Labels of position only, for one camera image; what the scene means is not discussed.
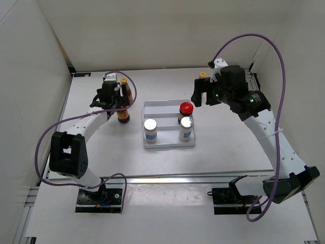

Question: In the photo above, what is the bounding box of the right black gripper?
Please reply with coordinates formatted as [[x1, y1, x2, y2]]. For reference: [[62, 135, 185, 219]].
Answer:
[[191, 77, 233, 108]]

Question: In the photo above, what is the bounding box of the red-lid sauce jar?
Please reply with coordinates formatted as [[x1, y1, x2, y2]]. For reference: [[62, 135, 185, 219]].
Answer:
[[178, 102, 193, 124], [116, 106, 130, 124]]

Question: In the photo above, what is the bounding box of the silver-lid white shaker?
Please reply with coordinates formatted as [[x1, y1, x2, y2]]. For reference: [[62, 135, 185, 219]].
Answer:
[[179, 116, 193, 141], [144, 118, 157, 143]]

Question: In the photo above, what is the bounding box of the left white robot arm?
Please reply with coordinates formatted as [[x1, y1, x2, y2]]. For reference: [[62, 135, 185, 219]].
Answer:
[[49, 80, 129, 203]]

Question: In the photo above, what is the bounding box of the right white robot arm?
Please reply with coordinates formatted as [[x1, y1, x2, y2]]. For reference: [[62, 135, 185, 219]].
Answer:
[[191, 65, 320, 204]]

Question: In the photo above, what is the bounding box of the white divided plastic tray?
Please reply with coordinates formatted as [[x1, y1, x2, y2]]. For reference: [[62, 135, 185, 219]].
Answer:
[[142, 100, 196, 149]]

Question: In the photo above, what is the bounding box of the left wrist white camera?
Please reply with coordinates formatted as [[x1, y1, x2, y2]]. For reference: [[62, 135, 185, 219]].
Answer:
[[102, 72, 117, 82]]

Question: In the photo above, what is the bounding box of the wrist white camera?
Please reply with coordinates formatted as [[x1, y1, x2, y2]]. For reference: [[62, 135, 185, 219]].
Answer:
[[102, 72, 117, 82], [208, 58, 228, 83]]

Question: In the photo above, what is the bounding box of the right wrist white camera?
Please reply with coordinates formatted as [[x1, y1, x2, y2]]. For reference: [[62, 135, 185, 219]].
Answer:
[[208, 58, 228, 83]]

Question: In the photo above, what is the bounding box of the aluminium right rail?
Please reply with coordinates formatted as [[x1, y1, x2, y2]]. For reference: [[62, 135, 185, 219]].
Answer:
[[244, 69, 262, 92]]

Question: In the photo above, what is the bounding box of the aluminium rail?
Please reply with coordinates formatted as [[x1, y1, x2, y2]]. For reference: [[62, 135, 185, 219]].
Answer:
[[244, 69, 262, 92], [38, 172, 275, 186]]

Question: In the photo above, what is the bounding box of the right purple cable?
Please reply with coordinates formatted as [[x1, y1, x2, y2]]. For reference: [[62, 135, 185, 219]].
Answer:
[[214, 33, 285, 222]]

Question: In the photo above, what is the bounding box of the purple cable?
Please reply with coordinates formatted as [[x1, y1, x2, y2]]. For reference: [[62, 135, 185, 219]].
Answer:
[[214, 33, 285, 222], [35, 71, 138, 213]]

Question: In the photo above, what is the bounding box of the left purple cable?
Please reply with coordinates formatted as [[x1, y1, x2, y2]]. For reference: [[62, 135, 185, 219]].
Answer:
[[35, 71, 138, 213]]

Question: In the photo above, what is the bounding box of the aluminium front rail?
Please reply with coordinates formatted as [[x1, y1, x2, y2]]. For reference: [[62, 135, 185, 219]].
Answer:
[[38, 172, 275, 186]]

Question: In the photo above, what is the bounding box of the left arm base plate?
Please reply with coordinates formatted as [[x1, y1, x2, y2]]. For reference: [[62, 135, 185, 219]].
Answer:
[[75, 185, 124, 214]]

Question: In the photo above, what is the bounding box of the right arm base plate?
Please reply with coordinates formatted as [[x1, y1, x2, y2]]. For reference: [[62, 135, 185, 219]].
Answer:
[[207, 175, 257, 215]]

